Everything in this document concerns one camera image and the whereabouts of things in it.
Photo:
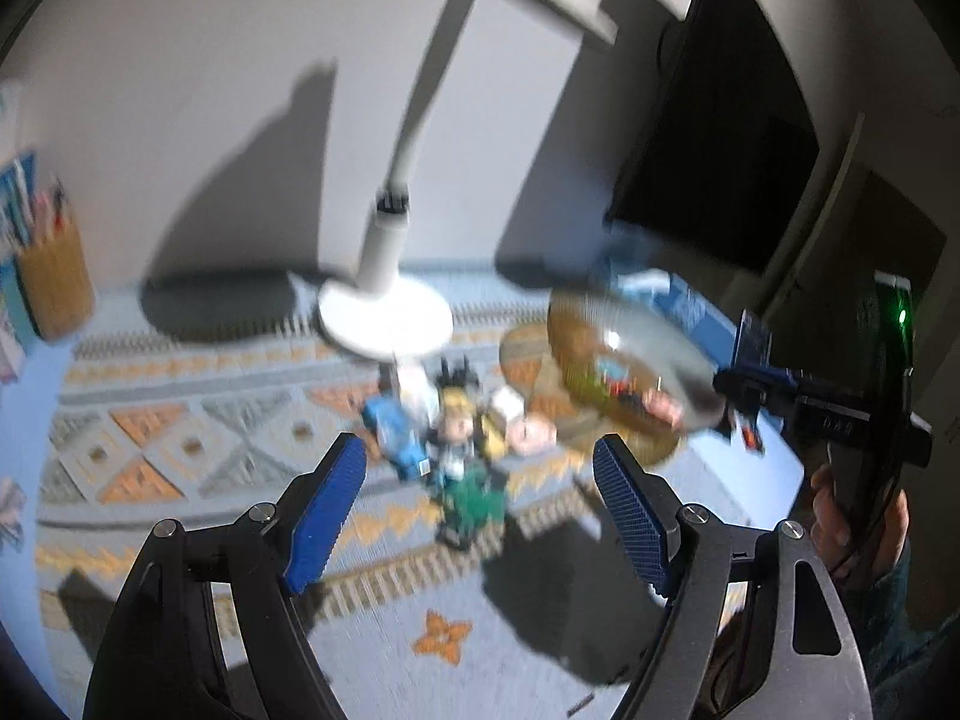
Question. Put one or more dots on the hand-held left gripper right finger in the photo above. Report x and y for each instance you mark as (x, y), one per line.
(630, 510)

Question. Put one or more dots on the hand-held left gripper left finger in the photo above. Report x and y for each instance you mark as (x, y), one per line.
(326, 510)

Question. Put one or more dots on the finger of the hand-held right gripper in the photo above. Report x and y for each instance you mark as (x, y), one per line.
(746, 431)
(757, 386)

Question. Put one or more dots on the amber ribbed glass bowl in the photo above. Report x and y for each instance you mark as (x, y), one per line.
(637, 360)

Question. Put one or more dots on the green toy figure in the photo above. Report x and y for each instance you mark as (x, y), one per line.
(472, 506)

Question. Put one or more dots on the person's right forearm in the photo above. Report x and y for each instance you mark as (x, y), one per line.
(911, 637)

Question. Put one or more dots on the person's right hand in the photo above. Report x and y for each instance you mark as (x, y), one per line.
(829, 514)

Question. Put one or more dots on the black rectangular device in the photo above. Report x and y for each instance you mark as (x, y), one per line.
(756, 341)

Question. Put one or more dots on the blue box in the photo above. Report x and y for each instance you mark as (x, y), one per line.
(690, 307)

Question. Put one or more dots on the patterned woven mat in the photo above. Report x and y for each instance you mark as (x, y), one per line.
(187, 427)

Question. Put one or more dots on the black monitor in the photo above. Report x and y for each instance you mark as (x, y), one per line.
(720, 150)

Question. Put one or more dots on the white desk lamp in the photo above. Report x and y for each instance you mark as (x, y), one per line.
(382, 255)

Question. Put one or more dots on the wooden pencil holder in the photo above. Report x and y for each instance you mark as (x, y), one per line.
(56, 289)

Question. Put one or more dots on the bunch of coloured pencils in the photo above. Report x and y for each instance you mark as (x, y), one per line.
(51, 210)

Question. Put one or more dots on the upright colourful books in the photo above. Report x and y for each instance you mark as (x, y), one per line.
(15, 202)

